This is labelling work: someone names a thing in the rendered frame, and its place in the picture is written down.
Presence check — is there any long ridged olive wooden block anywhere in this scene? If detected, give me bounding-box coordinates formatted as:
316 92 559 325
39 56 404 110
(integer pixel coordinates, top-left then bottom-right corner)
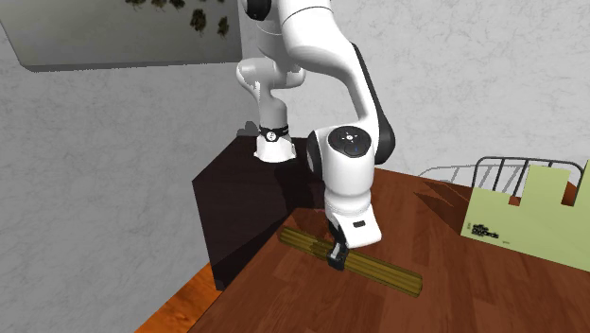
279 225 424 299

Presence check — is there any wall picture with dark plants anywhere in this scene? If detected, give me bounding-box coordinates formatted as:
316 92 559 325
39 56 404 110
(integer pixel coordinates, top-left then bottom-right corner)
0 0 244 73

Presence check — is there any pale green cardboard box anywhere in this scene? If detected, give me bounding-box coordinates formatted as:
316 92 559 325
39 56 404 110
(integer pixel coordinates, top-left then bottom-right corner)
460 159 590 273

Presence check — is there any grey wire rack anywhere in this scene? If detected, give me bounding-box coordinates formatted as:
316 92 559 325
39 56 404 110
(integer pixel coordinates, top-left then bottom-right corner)
418 156 586 207

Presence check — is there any dark robot stand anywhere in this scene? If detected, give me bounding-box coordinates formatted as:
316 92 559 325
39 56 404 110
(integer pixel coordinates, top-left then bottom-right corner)
191 135 331 291

